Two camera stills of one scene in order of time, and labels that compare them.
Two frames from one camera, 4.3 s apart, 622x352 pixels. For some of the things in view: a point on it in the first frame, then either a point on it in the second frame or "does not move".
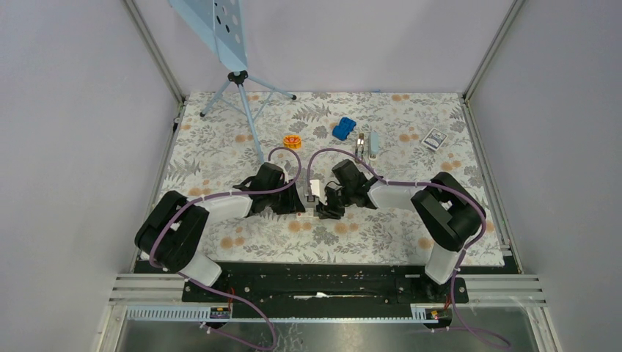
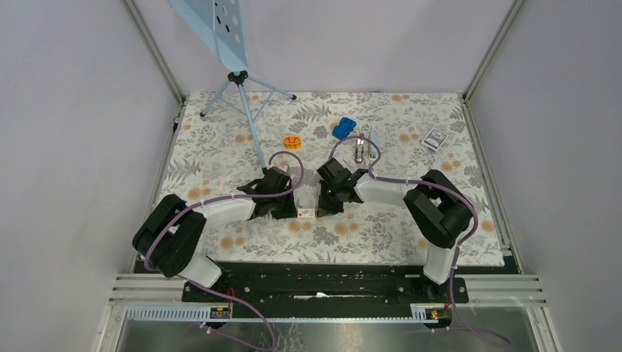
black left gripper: x=293 y=204 does not move
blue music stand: x=221 y=25 does not move
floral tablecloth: x=223 y=138 does not move
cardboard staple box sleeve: x=318 y=189 → x=306 y=213
